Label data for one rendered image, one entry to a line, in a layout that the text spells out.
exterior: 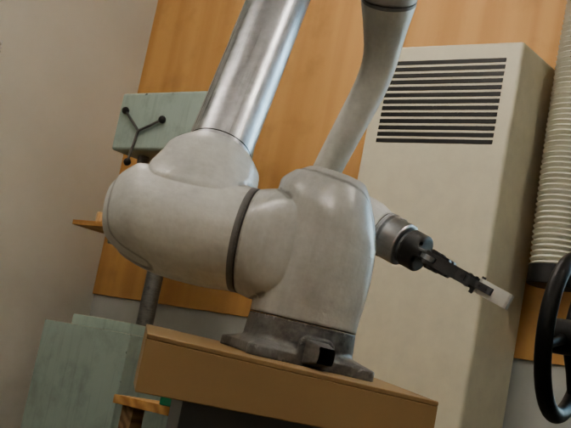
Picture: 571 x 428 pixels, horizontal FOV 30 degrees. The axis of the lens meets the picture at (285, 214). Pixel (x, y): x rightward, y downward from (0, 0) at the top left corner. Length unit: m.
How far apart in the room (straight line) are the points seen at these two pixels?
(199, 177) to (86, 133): 3.04
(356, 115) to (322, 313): 0.60
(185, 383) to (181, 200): 0.31
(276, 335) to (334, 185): 0.22
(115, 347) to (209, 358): 2.23
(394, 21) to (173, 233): 0.63
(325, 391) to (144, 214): 0.38
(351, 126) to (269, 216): 0.52
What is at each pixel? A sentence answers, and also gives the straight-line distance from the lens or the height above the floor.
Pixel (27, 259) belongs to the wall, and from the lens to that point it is 4.37.
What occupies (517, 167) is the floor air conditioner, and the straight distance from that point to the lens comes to 3.34.
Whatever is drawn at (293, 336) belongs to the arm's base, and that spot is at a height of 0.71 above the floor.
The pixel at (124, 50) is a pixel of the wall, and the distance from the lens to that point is 4.69.
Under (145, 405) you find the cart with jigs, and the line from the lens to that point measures 2.91.
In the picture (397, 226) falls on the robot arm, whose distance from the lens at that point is 2.07.
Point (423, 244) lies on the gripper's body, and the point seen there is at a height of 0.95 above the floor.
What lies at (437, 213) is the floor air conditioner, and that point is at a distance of 3.32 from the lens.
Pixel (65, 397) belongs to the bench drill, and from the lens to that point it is 3.65.
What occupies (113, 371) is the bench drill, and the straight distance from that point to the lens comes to 3.50.
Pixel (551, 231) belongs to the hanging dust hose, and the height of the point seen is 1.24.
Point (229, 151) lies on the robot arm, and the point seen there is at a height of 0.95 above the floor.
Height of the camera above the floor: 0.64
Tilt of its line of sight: 9 degrees up
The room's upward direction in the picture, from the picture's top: 11 degrees clockwise
